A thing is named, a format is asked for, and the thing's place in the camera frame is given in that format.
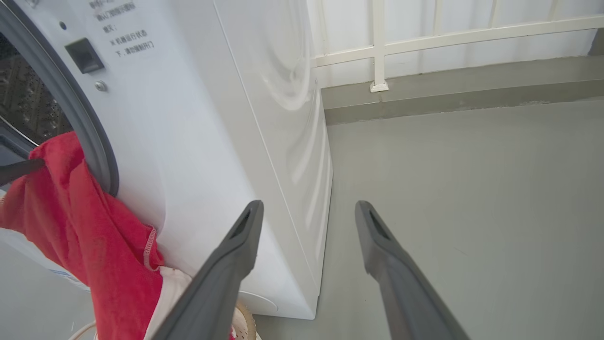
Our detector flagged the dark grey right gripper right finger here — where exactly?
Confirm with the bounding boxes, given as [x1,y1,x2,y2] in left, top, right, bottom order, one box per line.
[355,201,470,340]

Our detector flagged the red and white clothes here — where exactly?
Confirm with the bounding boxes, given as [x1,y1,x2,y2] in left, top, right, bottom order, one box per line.
[0,131,236,340]

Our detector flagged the white front-load washing machine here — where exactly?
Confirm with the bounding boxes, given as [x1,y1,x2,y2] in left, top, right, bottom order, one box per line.
[0,0,333,321]

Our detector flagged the white metal railing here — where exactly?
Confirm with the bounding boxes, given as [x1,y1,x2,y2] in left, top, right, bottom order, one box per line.
[309,0,604,93]

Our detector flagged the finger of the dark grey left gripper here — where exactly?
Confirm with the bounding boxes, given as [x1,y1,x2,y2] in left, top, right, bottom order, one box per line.
[0,158,46,187]

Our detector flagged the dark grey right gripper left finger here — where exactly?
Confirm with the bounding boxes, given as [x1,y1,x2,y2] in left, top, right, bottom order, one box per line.
[151,200,264,340]

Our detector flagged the cream perforated laundry basket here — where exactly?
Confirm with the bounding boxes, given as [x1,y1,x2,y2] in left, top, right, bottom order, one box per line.
[68,297,258,340]

